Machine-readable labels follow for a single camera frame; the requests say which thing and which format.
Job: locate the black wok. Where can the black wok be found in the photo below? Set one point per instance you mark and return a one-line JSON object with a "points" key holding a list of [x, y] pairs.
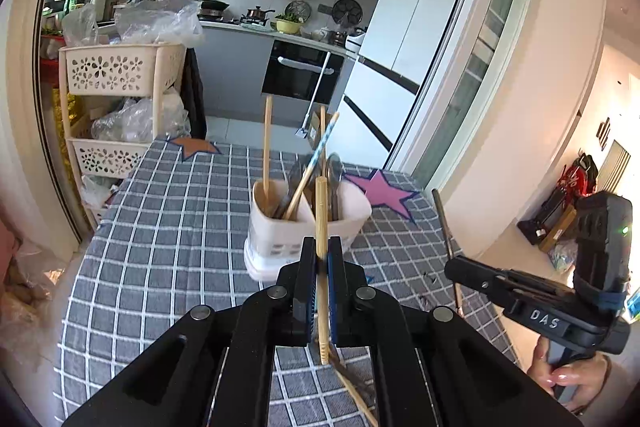
{"points": [[212, 10]]}

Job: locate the metal spoon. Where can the metal spoon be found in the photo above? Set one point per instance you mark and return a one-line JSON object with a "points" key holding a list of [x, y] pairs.
{"points": [[335, 174], [294, 177]]}

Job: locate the bamboo chopstick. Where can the bamboo chopstick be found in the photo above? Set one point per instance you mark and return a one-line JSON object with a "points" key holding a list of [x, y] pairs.
{"points": [[266, 150], [322, 130], [353, 392], [322, 236]]}

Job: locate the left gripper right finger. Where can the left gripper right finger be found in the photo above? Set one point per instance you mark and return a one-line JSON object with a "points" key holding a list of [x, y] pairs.
{"points": [[431, 368]]}

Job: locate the clear plastic bags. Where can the clear plastic bags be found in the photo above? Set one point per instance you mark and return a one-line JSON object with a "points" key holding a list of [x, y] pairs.
{"points": [[160, 22]]}

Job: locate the person right hand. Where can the person right hand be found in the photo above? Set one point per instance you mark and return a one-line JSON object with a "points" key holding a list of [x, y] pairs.
{"points": [[587, 376]]}

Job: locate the white refrigerator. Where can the white refrigerator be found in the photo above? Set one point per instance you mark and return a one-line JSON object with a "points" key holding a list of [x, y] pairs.
{"points": [[398, 50]]}

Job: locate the blue patterned chopstick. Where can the blue patterned chopstick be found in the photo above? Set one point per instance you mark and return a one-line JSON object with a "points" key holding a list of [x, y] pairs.
{"points": [[310, 168]]}

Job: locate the black built-in oven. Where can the black built-in oven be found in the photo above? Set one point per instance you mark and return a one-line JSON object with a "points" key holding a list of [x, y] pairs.
{"points": [[292, 72]]}

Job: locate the beige plastic utensil holder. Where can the beige plastic utensil holder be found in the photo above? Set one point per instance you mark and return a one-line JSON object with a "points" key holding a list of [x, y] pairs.
{"points": [[273, 243]]}

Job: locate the cardboard box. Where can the cardboard box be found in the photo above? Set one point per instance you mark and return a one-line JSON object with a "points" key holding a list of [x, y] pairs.
{"points": [[313, 130]]}

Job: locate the cooking pot with lid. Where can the cooking pot with lid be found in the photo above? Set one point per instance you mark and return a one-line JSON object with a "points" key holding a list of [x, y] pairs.
{"points": [[256, 15]]}

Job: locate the yellow bowl with greens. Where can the yellow bowl with greens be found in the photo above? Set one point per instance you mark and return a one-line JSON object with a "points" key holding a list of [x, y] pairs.
{"points": [[288, 23]]}

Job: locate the black utensil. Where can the black utensil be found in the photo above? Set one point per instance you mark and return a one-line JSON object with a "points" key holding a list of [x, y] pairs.
{"points": [[447, 238]]}

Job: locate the grey checkered star tablecloth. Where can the grey checkered star tablecloth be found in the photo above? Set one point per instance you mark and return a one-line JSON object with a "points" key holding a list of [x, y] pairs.
{"points": [[173, 238]]}

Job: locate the beige tiered storage cart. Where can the beige tiered storage cart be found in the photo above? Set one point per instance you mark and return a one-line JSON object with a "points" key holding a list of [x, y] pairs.
{"points": [[96, 81]]}

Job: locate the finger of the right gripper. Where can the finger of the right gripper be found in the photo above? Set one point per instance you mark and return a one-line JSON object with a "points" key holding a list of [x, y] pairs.
{"points": [[478, 276]]}

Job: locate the white mop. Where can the white mop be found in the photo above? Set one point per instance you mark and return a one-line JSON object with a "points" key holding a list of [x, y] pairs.
{"points": [[302, 131]]}

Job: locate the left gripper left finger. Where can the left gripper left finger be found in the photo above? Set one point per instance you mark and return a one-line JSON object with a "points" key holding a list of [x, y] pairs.
{"points": [[212, 368]]}

